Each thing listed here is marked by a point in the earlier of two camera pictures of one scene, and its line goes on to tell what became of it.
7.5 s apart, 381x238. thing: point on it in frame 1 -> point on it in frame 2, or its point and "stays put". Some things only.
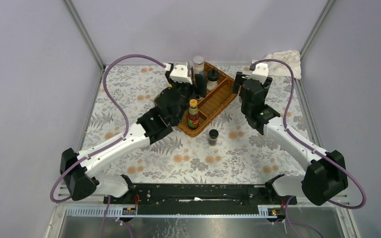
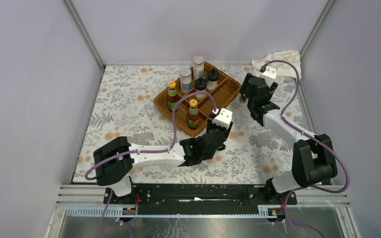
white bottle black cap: [213, 78] stays put
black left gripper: [184, 86] -> [219, 134]
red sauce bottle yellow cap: [193, 117] stays put
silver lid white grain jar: [198, 65] stays put
